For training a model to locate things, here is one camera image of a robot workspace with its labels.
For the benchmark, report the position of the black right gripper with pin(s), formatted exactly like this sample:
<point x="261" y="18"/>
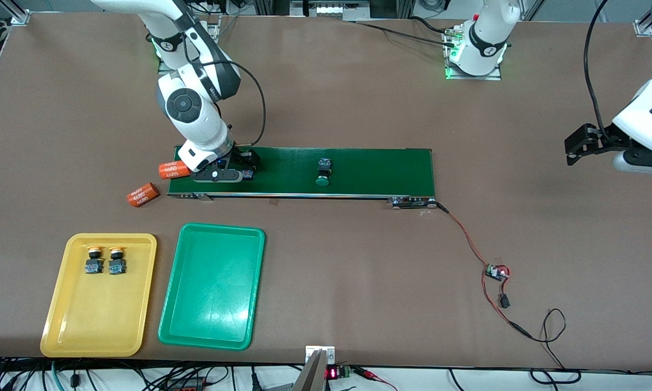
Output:
<point x="245" y="158"/>

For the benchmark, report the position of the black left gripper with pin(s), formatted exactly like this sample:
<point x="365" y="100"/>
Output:
<point x="601" y="140"/>

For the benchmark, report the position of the green push button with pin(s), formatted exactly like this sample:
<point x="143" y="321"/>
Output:
<point x="324" y="172"/>
<point x="248" y="175"/>

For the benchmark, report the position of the orange printed cylinder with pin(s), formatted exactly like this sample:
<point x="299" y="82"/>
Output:
<point x="142" y="195"/>
<point x="173" y="169"/>

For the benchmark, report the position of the yellow push button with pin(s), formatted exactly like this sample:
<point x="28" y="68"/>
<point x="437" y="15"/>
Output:
<point x="93" y="266"/>
<point x="117" y="266"/>

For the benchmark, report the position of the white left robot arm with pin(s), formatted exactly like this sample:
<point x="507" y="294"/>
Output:
<point x="649" y="117"/>

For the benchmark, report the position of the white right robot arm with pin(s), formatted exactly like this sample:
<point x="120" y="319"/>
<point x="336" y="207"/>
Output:
<point x="195" y="119"/>

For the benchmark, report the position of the green conveyor belt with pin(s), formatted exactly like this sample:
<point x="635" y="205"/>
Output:
<point x="358" y="174"/>

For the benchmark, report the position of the aluminium corner profile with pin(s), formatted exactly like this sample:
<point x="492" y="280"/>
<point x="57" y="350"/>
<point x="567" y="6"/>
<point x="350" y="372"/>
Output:
<point x="16" y="15"/>
<point x="644" y="27"/>

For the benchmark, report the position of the green plastic tray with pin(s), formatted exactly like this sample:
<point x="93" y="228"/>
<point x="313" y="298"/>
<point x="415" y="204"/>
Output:
<point x="212" y="288"/>

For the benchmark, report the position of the small circuit board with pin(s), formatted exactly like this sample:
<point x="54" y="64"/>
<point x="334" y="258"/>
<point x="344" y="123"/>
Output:
<point x="495" y="272"/>

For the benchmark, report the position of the black connector plug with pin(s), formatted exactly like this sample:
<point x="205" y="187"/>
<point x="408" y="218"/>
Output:
<point x="504" y="301"/>

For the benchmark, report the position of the yellow plastic tray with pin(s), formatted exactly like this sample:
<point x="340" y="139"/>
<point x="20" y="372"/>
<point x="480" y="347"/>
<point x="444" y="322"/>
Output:
<point x="98" y="315"/>

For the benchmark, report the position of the red digit display module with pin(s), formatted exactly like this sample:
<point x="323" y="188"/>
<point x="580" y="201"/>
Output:
<point x="332" y="373"/>

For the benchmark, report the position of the red clip lead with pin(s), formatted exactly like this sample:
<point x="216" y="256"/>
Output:
<point x="372" y="374"/>

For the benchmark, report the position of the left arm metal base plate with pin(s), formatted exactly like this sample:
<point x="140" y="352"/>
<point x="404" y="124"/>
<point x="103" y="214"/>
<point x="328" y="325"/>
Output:
<point x="475" y="77"/>

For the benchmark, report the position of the aluminium frame rail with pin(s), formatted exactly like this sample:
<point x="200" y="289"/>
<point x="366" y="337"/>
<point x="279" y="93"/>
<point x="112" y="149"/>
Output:
<point x="331" y="8"/>

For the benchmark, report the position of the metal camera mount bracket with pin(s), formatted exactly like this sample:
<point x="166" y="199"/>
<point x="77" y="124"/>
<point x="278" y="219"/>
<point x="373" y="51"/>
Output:
<point x="318" y="374"/>

